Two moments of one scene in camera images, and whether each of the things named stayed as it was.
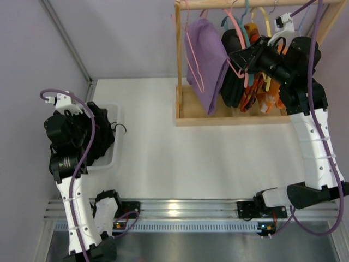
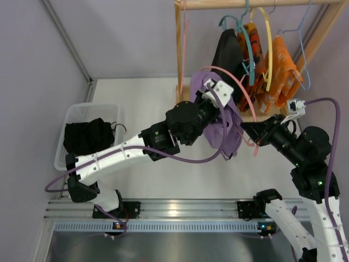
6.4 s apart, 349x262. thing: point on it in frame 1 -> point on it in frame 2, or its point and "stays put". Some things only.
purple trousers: [206, 60] -> [225, 132]
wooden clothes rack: [187, 114] stays put
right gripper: [256, 54] -> [268, 132]
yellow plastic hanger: [266, 79] stays put
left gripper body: [82, 120] -> [208, 109]
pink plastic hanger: [230, 12] -> [257, 146]
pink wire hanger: [203, 88] -> [186, 21]
